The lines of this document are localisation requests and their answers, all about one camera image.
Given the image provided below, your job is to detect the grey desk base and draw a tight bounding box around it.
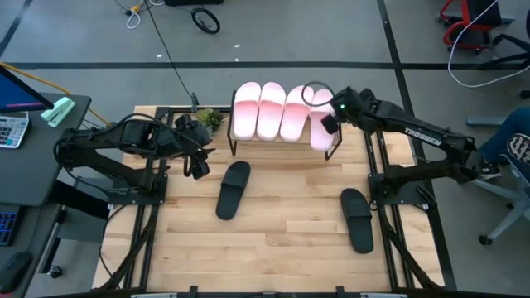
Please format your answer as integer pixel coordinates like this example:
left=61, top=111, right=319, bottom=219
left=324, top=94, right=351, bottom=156
left=39, top=180, right=111, bottom=274

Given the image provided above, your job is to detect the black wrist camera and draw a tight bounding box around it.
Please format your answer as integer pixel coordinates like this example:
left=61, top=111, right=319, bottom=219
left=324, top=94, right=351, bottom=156
left=190, top=160, right=211, bottom=180
left=320, top=114, right=340, bottom=135

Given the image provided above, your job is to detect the black slide sandal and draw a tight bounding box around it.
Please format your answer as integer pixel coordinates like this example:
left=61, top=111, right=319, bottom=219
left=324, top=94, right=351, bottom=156
left=340, top=188, right=375, bottom=255
left=214, top=161, right=252, bottom=222

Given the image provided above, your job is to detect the long white floor cable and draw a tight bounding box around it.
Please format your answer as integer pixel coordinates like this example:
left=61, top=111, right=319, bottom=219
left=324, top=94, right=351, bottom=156
left=446, top=0, right=530, bottom=89

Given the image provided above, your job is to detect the red and black chair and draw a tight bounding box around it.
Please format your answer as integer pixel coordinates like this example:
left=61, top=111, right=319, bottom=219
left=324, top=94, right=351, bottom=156
left=438, top=0, right=517, bottom=54

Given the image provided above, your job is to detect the wooden shelf with black frame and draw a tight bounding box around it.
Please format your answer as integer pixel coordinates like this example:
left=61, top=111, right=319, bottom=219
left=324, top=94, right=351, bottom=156
left=226, top=89, right=344, bottom=161

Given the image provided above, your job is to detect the person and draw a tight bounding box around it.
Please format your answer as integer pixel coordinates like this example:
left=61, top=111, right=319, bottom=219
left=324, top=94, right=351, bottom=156
left=478, top=106, right=530, bottom=181

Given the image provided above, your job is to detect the computer monitor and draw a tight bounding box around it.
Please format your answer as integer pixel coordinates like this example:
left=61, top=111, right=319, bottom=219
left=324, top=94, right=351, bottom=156
left=0, top=65, right=55, bottom=113

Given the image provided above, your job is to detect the black metal rig frame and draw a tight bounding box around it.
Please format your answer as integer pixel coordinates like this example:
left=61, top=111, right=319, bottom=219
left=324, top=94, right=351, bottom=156
left=99, top=93, right=456, bottom=298

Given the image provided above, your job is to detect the dark grey desk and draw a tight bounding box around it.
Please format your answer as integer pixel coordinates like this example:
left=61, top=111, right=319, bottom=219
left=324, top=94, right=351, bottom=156
left=0, top=93, right=92, bottom=208

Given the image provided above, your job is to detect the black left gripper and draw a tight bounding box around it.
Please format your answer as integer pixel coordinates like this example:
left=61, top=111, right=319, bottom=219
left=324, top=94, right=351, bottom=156
left=173, top=119, right=217, bottom=161

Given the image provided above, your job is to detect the grey desk calculator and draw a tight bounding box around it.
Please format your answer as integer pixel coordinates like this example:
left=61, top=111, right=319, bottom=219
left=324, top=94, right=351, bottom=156
left=0, top=110, right=31, bottom=149

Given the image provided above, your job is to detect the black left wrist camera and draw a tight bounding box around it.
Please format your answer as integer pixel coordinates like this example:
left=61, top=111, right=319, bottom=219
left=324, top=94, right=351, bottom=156
left=190, top=160, right=211, bottom=180

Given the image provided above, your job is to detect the backlit computer keyboard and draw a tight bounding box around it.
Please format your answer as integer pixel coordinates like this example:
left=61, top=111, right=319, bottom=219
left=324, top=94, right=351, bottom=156
left=0, top=210, right=20, bottom=248

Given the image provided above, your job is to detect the pink slide sandal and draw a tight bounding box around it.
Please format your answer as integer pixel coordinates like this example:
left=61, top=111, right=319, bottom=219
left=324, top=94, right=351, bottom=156
left=308, top=89, right=337, bottom=151
left=256, top=81, right=287, bottom=142
left=279, top=84, right=315, bottom=144
left=233, top=81, right=263, bottom=142

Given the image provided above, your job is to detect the white cable with yellow plug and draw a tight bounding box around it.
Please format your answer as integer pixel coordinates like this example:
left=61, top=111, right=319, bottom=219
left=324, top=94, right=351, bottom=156
left=126, top=0, right=166, bottom=30

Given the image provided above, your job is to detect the yellow hose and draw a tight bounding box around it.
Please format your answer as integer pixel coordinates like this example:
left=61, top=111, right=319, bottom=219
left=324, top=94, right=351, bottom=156
left=0, top=61, right=113, bottom=127

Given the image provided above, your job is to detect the mint green stapler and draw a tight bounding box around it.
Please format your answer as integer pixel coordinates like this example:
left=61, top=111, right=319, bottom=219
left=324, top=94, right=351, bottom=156
left=40, top=96, right=77, bottom=128

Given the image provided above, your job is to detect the black box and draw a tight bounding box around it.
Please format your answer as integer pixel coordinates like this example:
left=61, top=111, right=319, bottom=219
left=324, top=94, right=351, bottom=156
left=164, top=0, right=224, bottom=7

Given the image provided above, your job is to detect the black computer mouse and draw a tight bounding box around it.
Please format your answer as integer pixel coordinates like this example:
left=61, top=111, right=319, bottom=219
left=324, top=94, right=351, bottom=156
left=0, top=251, right=33, bottom=294

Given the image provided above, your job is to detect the black floor cable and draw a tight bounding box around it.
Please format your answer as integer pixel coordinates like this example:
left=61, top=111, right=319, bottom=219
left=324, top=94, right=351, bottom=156
left=142, top=0, right=195, bottom=100

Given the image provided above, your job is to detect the grey flat bar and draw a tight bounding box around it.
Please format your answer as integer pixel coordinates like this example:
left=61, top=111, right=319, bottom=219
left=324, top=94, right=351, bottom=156
left=466, top=116, right=504, bottom=127

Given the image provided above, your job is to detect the grey office chair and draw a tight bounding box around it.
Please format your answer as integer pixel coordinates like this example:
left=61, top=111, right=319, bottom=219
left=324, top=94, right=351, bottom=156
left=471, top=155, right=530, bottom=246

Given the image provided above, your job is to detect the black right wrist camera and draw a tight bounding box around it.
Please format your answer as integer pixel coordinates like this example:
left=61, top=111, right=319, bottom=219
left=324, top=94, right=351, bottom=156
left=320, top=114, right=340, bottom=135

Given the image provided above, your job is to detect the black ring wheel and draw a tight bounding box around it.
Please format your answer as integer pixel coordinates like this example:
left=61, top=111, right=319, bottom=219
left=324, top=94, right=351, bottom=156
left=190, top=7, right=221, bottom=35

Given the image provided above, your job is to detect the black chair base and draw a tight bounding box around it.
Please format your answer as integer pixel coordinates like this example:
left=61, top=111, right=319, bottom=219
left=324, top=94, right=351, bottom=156
left=479, top=32, right=530, bottom=71

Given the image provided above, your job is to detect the small green potted plant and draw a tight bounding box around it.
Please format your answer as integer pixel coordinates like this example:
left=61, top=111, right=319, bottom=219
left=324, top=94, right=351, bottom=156
left=194, top=108, right=228, bottom=134

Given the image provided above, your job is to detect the black keyboard tray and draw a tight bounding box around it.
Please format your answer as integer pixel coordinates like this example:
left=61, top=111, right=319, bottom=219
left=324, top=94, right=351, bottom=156
left=0, top=202, right=67, bottom=298

